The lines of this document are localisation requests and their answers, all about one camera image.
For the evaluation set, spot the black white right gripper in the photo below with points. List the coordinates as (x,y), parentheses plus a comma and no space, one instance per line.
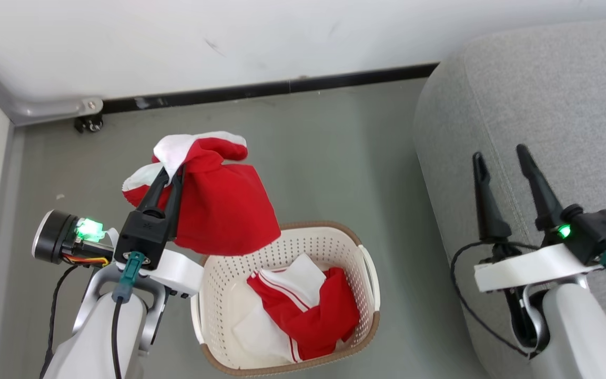
(595,231)

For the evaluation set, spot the red garment with white cuffs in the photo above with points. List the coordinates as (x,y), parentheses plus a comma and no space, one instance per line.
(224,205)

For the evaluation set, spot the grey metal frame rail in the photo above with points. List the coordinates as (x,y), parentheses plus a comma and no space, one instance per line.
(34,108)

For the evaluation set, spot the black baseboard strip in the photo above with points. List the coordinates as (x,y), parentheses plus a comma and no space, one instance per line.
(282,87)

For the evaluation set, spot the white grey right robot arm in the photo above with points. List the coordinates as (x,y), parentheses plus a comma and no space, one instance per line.
(582,337)

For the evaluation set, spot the cream perforated laundry basket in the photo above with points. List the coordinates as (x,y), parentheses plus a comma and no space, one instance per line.
(224,295)

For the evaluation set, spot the black caster wheel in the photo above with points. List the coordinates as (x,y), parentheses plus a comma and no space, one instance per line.
(90,125)

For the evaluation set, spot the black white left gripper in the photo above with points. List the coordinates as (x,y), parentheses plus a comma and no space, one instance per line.
(142,237)

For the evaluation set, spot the grey fabric sofa seat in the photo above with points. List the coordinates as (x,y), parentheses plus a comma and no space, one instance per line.
(545,95)

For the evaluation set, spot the red white striped garment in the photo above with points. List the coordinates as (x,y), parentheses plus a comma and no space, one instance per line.
(319,310)

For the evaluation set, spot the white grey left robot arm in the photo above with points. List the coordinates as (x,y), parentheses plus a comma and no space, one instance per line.
(90,337)

